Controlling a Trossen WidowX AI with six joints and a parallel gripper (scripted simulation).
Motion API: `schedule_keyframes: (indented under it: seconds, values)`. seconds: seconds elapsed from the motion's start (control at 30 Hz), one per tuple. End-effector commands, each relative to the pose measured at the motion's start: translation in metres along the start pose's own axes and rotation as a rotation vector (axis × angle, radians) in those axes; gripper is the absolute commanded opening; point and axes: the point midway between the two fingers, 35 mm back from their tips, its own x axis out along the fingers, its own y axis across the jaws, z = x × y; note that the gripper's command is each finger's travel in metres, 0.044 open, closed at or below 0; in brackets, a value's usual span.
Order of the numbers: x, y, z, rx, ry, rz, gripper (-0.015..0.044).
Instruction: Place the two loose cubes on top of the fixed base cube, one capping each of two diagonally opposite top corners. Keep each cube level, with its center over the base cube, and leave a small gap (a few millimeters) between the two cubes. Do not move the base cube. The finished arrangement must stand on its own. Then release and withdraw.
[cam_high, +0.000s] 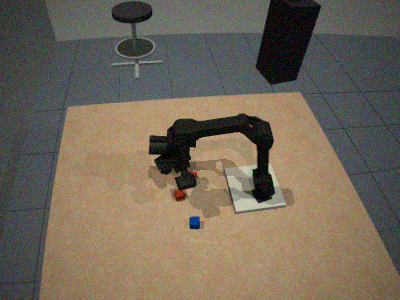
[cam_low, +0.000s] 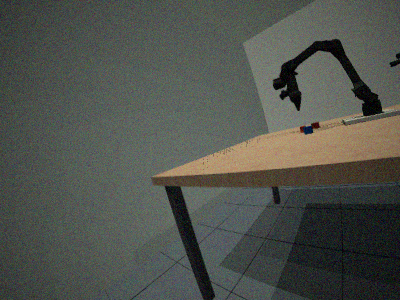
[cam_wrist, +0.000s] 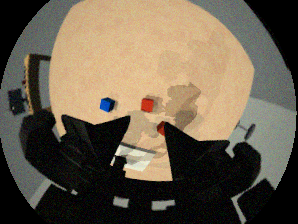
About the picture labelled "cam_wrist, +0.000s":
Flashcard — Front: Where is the blue cube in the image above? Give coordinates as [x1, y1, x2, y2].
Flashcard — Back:
[100, 97, 116, 112]

